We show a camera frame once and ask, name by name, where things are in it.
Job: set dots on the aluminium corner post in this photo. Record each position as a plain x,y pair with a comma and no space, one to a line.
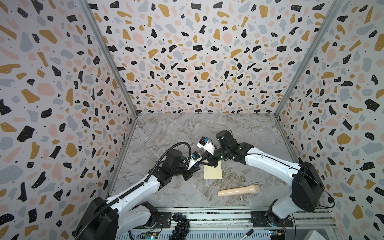
331,14
84,6

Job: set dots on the beige toy microphone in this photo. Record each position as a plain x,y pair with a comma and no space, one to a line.
251,189

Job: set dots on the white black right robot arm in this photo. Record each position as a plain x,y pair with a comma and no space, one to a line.
307,187

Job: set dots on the black marker pen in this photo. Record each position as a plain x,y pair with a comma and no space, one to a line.
247,234

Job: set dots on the cream paper envelope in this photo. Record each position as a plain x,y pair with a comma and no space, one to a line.
213,173

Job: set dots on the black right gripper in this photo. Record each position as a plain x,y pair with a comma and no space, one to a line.
213,160

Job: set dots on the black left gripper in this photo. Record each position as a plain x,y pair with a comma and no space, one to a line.
190,171

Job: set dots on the black bead cluster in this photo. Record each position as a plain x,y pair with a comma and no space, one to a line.
182,228

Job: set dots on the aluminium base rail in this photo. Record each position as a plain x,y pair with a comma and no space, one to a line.
232,223

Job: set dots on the aluminium corner post right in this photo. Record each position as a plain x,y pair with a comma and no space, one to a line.
331,14

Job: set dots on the aluminium corner post left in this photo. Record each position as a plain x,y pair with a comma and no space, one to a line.
84,6

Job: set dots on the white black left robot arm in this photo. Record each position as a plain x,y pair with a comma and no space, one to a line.
105,219

